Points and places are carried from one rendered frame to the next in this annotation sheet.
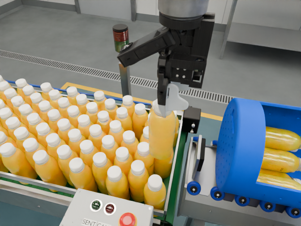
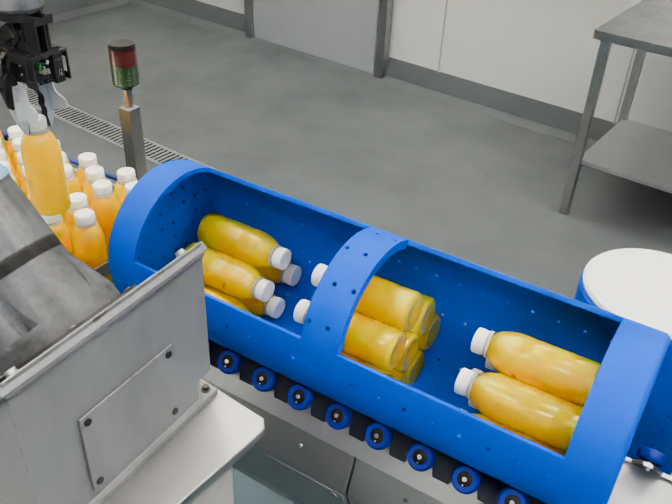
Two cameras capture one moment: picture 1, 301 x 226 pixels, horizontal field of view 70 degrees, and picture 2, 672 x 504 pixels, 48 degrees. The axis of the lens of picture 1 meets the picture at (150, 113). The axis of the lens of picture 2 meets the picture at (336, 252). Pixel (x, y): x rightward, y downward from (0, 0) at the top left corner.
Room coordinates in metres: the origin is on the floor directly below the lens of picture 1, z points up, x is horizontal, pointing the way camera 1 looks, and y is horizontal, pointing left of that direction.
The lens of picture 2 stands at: (-0.62, -0.89, 1.87)
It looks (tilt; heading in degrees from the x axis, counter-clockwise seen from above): 34 degrees down; 17
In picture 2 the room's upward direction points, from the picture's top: 3 degrees clockwise
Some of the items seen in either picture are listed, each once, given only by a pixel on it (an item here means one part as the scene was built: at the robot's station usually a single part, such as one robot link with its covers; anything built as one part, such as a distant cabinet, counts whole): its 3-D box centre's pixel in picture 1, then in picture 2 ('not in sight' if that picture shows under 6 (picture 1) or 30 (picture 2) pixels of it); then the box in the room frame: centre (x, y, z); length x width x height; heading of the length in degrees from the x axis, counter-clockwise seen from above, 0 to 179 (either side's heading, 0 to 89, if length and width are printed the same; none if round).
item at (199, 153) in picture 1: (198, 157); not in sight; (0.42, -0.17, 0.99); 0.10 x 0.02 x 0.12; 167
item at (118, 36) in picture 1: (120, 33); (122, 55); (0.85, 0.12, 1.23); 0.06 x 0.06 x 0.04
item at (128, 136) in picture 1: (128, 136); not in sight; (0.44, 0.07, 1.07); 0.04 x 0.04 x 0.02
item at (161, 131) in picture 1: (161, 131); (44, 168); (0.35, -0.03, 1.21); 0.07 x 0.07 x 0.17
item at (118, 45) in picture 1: (122, 44); (124, 73); (0.85, 0.12, 1.18); 0.06 x 0.06 x 0.05
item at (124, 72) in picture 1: (131, 137); (151, 285); (0.85, 0.12, 0.55); 0.04 x 0.04 x 1.10; 77
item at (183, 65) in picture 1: (182, 48); (30, 46); (0.34, -0.06, 1.44); 0.09 x 0.08 x 0.12; 77
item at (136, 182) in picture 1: (139, 181); not in sight; (0.33, 0.04, 0.98); 0.07 x 0.07 x 0.17
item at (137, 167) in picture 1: (137, 167); not in sight; (0.33, 0.04, 1.07); 0.04 x 0.04 x 0.02
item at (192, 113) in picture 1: (190, 121); not in sight; (0.62, -0.17, 0.95); 0.10 x 0.07 x 0.10; 167
